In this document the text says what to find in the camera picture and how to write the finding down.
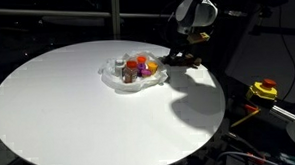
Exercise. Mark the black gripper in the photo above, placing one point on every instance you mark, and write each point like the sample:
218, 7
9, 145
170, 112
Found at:
182, 46

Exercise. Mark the brown plush toy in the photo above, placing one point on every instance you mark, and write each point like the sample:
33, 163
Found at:
195, 61

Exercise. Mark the yellow lid dough tub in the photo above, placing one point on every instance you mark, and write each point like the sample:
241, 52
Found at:
152, 67

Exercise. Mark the magenta lid dough tub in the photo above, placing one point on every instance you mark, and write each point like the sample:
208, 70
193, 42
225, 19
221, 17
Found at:
146, 73

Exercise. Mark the orange lid dough tub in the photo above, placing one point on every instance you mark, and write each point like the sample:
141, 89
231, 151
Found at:
141, 60

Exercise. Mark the purple plastic cup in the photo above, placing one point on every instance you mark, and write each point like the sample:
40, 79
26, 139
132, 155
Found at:
140, 68

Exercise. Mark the red lid spice jar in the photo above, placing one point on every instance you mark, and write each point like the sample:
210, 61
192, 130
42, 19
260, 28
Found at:
130, 73

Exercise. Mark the white lid pill bottle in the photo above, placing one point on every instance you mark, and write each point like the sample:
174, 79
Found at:
119, 67

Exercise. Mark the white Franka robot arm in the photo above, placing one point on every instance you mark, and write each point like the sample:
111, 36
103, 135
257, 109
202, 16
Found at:
197, 12

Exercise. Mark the white plastic bag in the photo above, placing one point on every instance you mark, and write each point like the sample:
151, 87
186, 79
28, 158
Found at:
134, 84

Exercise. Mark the yellow pencil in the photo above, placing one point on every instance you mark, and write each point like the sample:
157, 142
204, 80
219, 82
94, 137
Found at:
245, 118

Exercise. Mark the yellow red emergency stop button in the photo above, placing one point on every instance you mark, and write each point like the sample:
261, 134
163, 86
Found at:
263, 89

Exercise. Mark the aluminium profile bar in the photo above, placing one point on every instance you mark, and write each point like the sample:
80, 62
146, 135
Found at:
284, 113

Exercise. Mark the metal railing bar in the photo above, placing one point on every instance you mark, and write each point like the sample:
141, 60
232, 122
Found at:
51, 13

